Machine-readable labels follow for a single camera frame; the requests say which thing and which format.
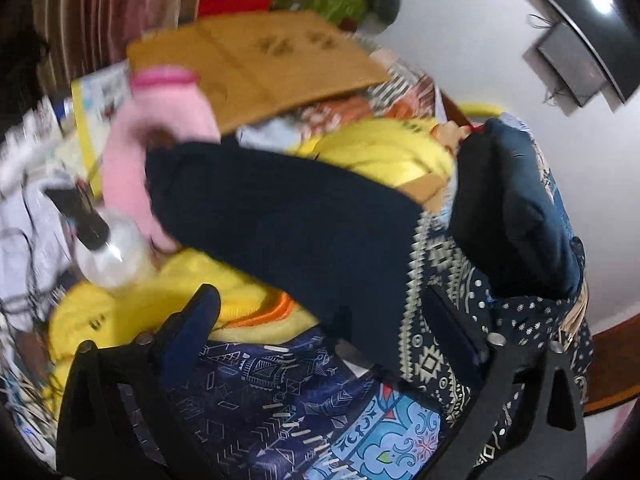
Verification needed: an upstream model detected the navy patterned garment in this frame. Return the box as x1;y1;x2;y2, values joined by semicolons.
144;116;597;476

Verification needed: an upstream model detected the yellow blanket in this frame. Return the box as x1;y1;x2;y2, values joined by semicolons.
46;116;457;396

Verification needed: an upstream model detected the blue patchwork bed quilt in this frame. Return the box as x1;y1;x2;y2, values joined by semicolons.
168;327;440;479

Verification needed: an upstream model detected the clear spray bottle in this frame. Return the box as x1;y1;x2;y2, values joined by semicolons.
44;188;156;292

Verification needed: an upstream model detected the pink plush garment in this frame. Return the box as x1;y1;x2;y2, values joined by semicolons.
102;65;221;254

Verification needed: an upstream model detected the brown cardboard box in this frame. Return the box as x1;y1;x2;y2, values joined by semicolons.
126;11;388;134

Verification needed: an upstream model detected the striped curtain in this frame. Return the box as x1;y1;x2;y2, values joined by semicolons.
32;0;181;94

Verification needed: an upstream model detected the wall mounted black television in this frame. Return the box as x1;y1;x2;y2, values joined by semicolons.
530;0;639;108

